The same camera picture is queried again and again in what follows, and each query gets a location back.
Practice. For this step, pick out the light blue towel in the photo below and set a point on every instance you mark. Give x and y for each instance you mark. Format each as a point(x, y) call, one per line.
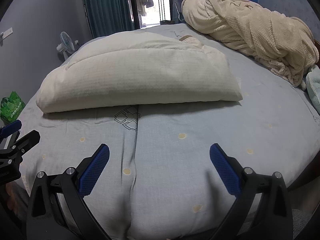
point(313, 86)

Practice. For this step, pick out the cream white hooded coat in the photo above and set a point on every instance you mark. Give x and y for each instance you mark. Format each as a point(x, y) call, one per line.
point(138, 68)

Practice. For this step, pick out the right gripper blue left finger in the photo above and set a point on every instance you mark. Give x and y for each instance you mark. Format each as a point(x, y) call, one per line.
point(45, 218)

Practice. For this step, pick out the teal left curtain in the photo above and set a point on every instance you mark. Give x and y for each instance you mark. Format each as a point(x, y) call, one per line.
point(106, 17)

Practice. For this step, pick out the blue chair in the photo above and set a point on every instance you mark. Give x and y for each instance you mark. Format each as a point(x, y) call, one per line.
point(178, 6)

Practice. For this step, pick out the beige fleece blanket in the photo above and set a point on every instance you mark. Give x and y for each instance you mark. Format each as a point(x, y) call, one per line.
point(284, 45)

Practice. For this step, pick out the light blue bed sheet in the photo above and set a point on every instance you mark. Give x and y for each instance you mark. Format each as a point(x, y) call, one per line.
point(159, 182)

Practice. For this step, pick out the white standing fan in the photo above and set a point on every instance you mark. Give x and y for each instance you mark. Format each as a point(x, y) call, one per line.
point(66, 46)

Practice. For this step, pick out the white wall socket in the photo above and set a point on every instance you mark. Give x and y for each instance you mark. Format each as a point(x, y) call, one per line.
point(5, 34)

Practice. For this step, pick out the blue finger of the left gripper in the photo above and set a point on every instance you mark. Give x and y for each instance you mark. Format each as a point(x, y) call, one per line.
point(11, 128)
point(25, 143)

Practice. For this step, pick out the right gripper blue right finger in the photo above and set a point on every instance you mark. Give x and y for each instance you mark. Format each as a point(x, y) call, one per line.
point(273, 218)

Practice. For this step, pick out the glass balcony door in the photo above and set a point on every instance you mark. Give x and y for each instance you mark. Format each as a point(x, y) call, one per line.
point(150, 13)

